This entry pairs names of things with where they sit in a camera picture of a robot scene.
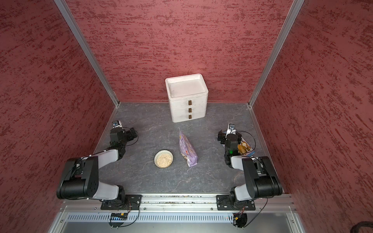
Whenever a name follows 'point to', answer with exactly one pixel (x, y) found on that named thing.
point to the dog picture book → (244, 149)
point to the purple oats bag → (187, 149)
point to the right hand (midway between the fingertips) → (228, 132)
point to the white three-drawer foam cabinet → (188, 96)
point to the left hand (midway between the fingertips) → (127, 132)
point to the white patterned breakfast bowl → (163, 158)
